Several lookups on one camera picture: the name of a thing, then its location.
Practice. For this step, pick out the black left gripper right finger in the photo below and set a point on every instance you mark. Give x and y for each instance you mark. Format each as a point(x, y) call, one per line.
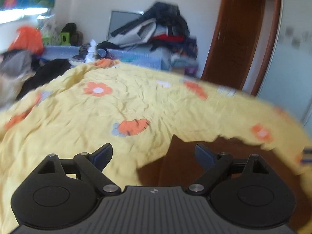
point(246, 193)

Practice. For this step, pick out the brown small garment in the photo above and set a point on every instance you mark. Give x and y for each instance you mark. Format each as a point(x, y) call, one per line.
point(179, 167)

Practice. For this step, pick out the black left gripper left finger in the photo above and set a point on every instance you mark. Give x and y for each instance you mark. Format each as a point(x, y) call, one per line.
point(62, 192)

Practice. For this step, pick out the orange cloth item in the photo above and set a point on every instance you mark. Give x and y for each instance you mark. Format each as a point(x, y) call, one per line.
point(28, 38)

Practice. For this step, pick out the yellow carrot-print bed sheet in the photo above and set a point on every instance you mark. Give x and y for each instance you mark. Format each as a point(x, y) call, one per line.
point(138, 111)

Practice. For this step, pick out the grey flat screen panel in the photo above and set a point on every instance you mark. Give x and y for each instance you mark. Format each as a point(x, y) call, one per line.
point(119, 18)

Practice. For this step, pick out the blue striped fabric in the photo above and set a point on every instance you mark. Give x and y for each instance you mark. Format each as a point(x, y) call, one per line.
point(134, 58)

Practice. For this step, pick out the pile of assorted clothes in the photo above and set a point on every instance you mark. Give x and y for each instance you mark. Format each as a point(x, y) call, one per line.
point(162, 32)

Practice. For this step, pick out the brown wooden door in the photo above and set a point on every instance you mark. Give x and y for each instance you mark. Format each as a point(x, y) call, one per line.
point(242, 44)

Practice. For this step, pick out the dark and green toy clutter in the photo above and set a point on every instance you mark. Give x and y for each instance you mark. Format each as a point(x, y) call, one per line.
point(68, 36)

